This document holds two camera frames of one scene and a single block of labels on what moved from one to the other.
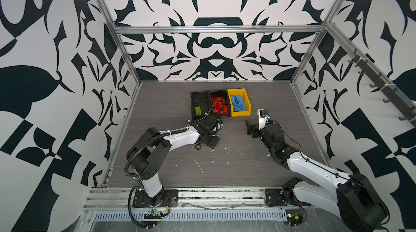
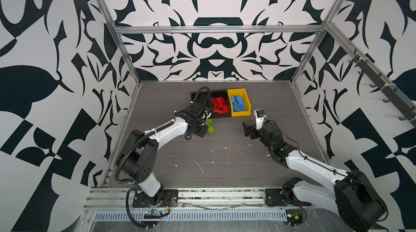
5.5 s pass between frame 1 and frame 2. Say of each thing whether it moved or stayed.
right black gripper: stayed
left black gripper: moved
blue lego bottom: stayed
